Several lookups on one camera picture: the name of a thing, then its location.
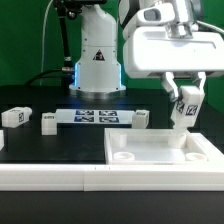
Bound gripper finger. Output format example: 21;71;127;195
161;72;179;102
192;72;206;92

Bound white cable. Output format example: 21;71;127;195
39;0;55;87

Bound white square tabletop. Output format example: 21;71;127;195
104;128;224;165

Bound white block left edge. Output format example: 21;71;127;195
0;130;4;151

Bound white front fence rail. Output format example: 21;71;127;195
0;164;224;191

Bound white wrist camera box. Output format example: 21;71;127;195
122;3;176;42

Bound white marker base plate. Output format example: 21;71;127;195
56;109;134;124

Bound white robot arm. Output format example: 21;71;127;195
71;0;224;99

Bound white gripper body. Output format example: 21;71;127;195
123;27;224;78

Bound black cable bundle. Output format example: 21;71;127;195
23;67;75;86

